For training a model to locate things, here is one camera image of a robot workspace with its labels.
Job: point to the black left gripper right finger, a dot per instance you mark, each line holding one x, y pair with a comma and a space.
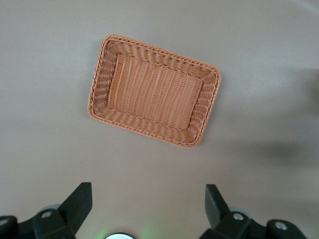
219, 211

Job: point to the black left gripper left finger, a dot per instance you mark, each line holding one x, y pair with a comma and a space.
72, 211

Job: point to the brown wicker basket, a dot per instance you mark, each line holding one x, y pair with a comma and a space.
154, 99

